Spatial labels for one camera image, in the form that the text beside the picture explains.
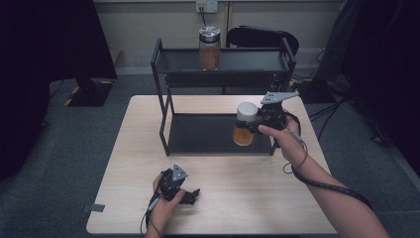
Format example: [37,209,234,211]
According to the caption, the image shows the right hand-held gripper cable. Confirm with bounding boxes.
[281,112,374,211]

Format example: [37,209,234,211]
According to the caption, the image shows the black metal shelf rack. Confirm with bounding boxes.
[150,37,297,157]

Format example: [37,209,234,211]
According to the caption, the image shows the hand-held gripper cable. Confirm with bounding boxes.
[140,192,163,238]
[281,112,374,211]

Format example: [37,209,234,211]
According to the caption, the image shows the black stand base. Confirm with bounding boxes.
[63,77,115,108]
[294,78,336,104]

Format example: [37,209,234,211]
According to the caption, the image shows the left hand-held gripper cable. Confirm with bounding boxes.
[140,192,163,238]

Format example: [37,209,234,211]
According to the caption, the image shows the dark curtain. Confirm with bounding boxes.
[0,0,118,181]
[340,0,420,168]

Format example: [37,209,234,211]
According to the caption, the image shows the grey tape piece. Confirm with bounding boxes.
[82,203,106,213]

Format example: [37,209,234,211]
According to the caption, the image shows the person's right hand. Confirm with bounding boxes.
[258,117,309,168]

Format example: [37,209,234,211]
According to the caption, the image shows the black chair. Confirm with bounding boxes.
[222,25,300,95]

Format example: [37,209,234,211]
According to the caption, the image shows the silver lid glass jar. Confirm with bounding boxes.
[198,26,222,71]

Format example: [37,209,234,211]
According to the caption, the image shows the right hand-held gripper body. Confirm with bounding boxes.
[257,91,300,131]

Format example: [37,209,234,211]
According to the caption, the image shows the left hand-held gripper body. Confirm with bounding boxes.
[159,163,189,202]

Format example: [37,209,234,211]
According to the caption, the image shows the black floor cables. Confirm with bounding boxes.
[308,95,385,144]

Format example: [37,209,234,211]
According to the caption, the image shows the white wall outlet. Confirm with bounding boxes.
[195,0,219,14]

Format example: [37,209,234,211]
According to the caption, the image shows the person's left hand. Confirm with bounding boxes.
[147,175,186,232]

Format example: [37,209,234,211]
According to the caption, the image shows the white lid glass jar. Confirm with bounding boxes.
[232,101,260,147]

